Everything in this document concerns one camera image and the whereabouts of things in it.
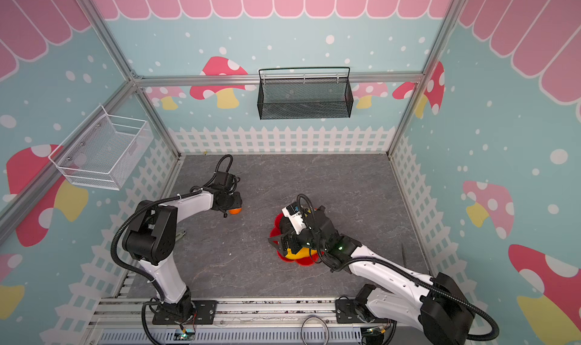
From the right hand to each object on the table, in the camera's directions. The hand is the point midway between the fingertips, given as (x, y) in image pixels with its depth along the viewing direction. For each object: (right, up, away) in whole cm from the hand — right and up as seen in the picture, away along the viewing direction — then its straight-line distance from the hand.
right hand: (277, 233), depth 75 cm
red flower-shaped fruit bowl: (-2, -3, +15) cm, 15 cm away
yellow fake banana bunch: (+9, -4, -6) cm, 12 cm away
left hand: (-20, +6, +25) cm, 33 cm away
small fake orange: (-19, +4, +20) cm, 28 cm away
